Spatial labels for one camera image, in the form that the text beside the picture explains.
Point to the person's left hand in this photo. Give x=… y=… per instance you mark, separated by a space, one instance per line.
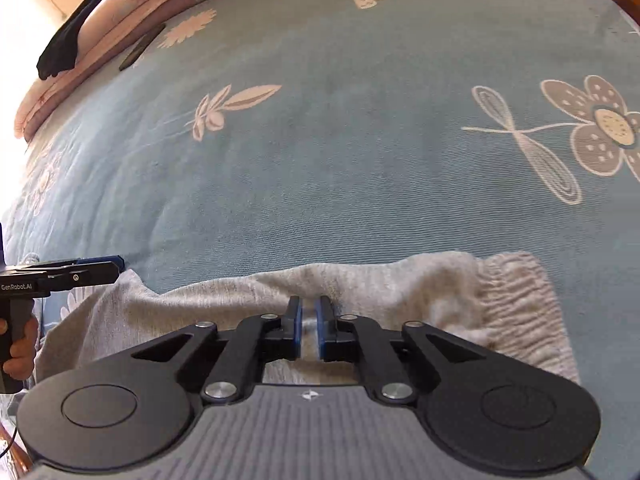
x=25 y=352

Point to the blue floral bed sheet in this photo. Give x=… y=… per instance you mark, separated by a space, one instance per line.
x=350 y=160

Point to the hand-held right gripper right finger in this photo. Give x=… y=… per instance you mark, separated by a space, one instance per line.
x=323 y=330

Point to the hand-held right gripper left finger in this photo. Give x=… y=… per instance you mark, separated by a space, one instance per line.
x=296 y=330

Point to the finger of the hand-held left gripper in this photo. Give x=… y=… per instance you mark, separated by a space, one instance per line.
x=90 y=272

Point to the black garment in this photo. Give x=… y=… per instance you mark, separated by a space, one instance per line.
x=70 y=35

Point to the folded pink floral quilt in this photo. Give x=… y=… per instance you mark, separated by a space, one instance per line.
x=115 y=15

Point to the grey sweatpants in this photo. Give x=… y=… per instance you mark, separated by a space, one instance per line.
x=400 y=290

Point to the black phone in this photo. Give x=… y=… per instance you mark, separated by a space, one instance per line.
x=142 y=47

